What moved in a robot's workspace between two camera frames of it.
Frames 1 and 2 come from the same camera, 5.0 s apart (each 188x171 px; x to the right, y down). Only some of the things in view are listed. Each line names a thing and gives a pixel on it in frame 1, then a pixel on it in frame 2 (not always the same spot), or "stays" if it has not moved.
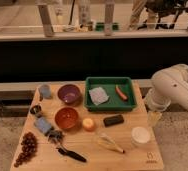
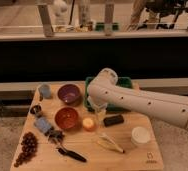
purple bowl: [70, 94] stays
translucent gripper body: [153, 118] -> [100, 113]
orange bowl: [66, 118] stays
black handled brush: [56, 137] stays
